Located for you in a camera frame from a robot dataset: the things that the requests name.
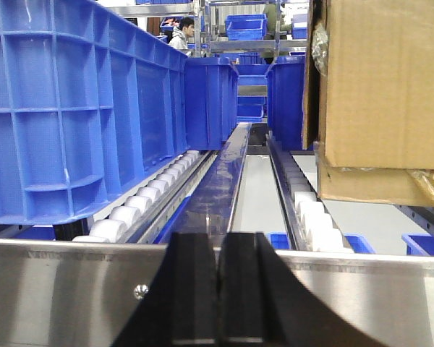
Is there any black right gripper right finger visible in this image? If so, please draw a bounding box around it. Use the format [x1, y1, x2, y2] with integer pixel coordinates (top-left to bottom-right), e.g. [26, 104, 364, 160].
[218, 233, 381, 346]

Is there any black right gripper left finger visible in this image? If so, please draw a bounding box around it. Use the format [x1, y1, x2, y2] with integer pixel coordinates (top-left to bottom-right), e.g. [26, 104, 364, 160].
[112, 233, 218, 346]

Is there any white roller track right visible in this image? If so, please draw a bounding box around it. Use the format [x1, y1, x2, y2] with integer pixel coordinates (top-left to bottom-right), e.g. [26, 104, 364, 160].
[267, 134, 353, 253]

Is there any white roller track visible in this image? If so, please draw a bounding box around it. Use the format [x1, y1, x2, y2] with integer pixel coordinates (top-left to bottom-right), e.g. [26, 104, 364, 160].
[73, 150, 200, 243]
[267, 134, 353, 253]

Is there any white roller track left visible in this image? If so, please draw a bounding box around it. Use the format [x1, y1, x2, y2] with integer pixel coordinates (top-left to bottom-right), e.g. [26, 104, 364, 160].
[73, 150, 200, 243]

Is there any steel shelf rack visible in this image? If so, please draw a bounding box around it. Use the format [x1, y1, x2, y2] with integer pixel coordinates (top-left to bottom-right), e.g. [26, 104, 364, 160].
[0, 0, 434, 347]

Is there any blue crate back right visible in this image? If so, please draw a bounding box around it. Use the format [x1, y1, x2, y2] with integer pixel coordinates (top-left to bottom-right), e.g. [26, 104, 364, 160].
[266, 54, 305, 151]

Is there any blue crate middle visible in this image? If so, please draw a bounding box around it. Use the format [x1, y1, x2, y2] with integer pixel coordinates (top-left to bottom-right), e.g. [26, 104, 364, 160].
[184, 57, 239, 150]

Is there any brown cardboard box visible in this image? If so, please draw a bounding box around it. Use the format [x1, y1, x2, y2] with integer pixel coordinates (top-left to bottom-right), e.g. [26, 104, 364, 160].
[302, 1, 434, 207]

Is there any large blue crate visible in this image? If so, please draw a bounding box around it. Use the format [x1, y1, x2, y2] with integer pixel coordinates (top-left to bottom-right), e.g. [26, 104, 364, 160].
[0, 1, 188, 225]

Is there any person in white hoodie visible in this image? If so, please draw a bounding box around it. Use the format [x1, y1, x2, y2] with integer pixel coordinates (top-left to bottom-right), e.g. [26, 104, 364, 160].
[169, 17, 195, 51]

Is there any blue divider rail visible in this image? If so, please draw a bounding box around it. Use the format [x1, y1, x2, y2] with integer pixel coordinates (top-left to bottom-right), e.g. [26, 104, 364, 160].
[156, 123, 251, 247]

